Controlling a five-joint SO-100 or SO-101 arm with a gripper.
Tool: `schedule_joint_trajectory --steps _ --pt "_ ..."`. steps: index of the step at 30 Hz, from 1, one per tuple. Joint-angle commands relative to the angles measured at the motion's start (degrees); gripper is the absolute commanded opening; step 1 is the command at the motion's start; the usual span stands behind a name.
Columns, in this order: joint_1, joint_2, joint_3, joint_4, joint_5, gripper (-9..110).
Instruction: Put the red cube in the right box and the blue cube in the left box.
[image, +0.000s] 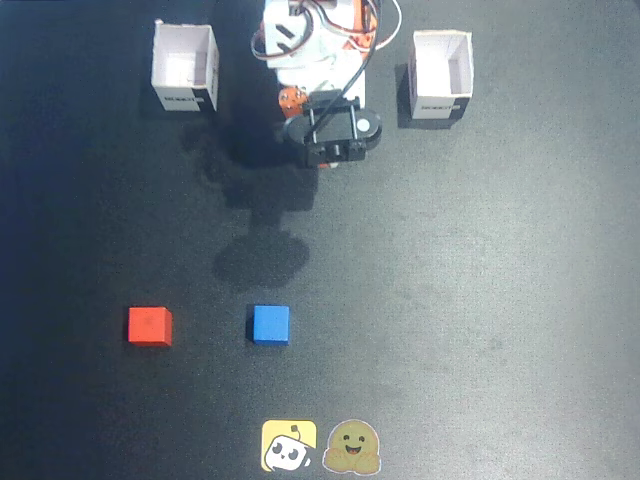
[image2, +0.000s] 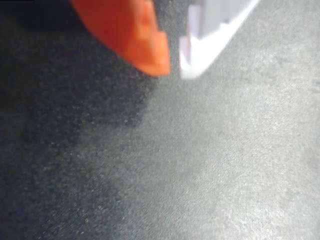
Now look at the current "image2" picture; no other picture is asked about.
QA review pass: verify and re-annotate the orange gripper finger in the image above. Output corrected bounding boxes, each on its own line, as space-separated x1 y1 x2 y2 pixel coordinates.
69 0 172 77

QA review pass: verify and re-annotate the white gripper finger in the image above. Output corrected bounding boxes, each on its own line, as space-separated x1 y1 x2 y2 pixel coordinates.
179 0 262 80

